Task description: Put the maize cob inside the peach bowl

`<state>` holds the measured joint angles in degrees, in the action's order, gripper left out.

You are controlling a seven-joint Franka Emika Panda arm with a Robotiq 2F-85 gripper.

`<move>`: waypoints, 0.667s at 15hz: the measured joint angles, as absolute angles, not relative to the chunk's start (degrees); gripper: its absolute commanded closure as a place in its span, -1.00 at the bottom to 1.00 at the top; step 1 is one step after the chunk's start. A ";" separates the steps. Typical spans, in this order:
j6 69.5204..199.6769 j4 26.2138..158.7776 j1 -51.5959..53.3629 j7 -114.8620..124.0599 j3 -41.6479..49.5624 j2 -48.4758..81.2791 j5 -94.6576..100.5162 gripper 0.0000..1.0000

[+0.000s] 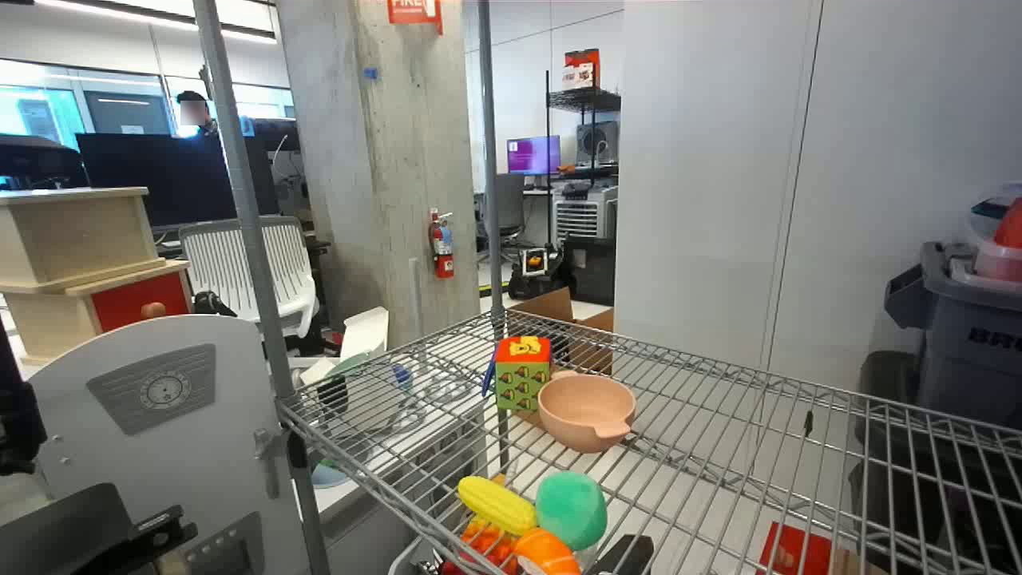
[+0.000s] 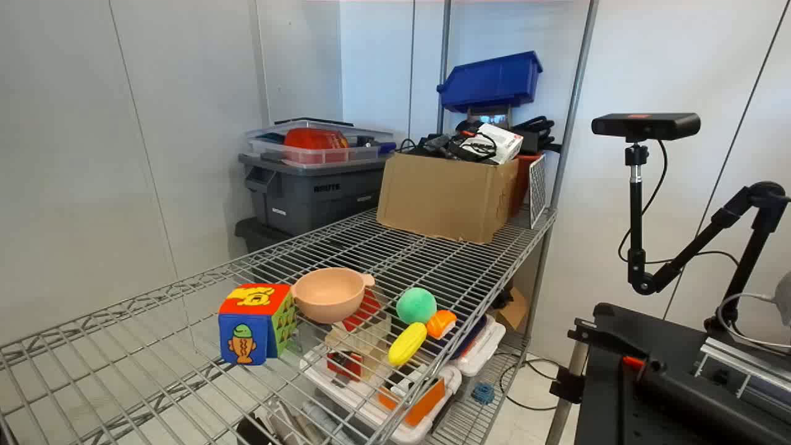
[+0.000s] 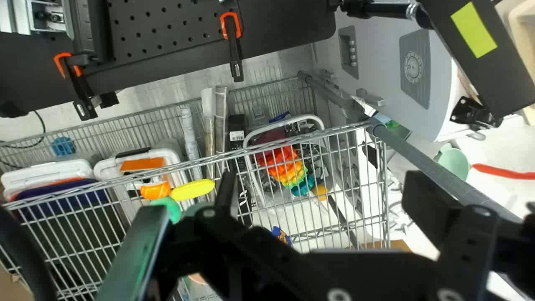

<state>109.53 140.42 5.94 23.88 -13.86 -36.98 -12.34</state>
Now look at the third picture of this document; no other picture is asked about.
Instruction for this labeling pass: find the green ball toy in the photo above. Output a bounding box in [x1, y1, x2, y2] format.
[434, 143, 469, 180]

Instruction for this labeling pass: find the white box orange lid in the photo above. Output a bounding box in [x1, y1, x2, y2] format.
[93, 147, 180, 180]

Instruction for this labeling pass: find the rainbow stacking ring toy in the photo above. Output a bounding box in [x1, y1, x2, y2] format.
[254, 145, 327, 200]

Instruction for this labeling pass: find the orange handled black clamp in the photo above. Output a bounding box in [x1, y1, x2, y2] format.
[53, 51, 97, 120]

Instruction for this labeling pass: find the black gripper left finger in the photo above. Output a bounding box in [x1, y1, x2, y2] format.
[95, 170, 262, 301]

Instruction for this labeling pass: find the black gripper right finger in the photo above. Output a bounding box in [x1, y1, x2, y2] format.
[401, 170, 535, 301]

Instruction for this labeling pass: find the yellow toy maize cob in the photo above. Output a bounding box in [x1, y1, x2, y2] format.
[138, 178, 215, 202]

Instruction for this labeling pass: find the silver wire shelf rack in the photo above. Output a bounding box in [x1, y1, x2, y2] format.
[1, 73, 397, 301]

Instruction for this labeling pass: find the black perforated board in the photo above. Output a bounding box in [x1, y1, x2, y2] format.
[0, 0, 336, 116]

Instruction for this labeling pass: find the white plastic storage box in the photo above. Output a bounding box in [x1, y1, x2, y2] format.
[1, 158, 93, 200]

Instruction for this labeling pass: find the white grey floor device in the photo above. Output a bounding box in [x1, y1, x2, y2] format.
[337, 16, 468, 140]

